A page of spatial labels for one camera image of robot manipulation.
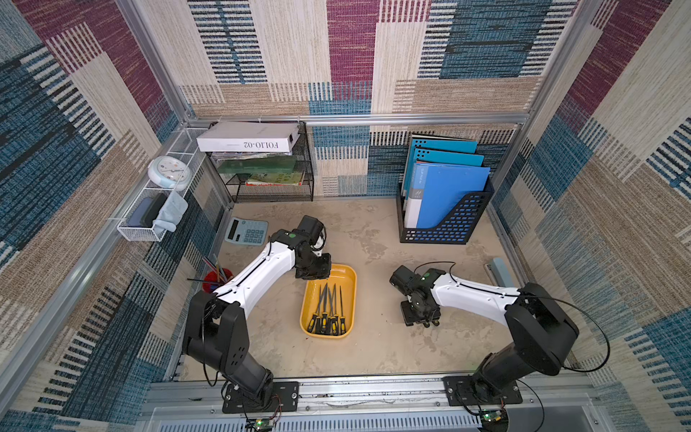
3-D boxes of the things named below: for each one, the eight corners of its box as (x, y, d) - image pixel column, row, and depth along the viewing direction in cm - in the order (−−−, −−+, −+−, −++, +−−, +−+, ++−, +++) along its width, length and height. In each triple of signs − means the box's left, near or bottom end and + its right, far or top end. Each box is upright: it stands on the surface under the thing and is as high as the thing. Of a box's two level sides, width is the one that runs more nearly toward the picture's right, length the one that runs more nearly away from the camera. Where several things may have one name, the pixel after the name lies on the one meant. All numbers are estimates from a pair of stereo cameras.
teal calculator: (226, 245, 108) (223, 240, 105) (234, 222, 115) (231, 217, 113) (265, 245, 108) (262, 240, 105) (270, 222, 115) (268, 217, 112)
